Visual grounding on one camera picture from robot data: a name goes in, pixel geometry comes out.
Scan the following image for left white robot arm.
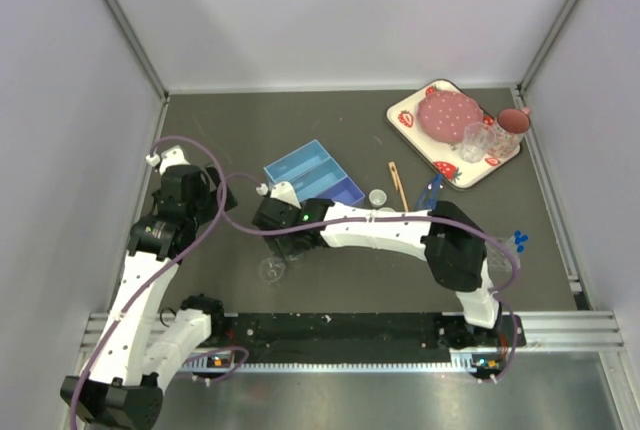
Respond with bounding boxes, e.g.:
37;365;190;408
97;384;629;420
60;160;237;429

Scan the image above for wooden tongs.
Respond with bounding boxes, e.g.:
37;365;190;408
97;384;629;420
388;161;409;212

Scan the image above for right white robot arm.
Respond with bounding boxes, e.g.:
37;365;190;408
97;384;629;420
252;197;504;346

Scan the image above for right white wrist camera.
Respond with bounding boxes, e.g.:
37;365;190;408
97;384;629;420
256;181;301;209

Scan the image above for pink dotted plate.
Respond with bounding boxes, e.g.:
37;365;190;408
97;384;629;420
416;90;484;144

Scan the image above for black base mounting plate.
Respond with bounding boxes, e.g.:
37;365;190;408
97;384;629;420
226;312;526;365

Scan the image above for small white crucible cup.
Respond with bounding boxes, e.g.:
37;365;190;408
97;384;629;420
368;189;387;208

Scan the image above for strawberry pattern tray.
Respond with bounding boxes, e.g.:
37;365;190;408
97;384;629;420
385;79;523;190

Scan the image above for light blue drawer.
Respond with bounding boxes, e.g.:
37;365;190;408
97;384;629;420
290;158;347;201
264;140;330;183

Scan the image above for clear acrylic test tube rack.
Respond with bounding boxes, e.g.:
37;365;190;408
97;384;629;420
485;235;526;275

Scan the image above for pink strawberry mug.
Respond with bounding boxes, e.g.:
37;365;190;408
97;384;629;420
489;107;531;158

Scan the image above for clear drinking glass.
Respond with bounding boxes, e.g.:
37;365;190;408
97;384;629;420
460;122;496;164

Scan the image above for clear glass dish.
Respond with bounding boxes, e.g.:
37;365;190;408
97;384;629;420
258;257;287;285

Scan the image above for purple drawer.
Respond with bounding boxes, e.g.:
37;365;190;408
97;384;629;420
325;177;364;206

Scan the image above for white slotted cable duct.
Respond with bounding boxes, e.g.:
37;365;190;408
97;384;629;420
184;347;506;374

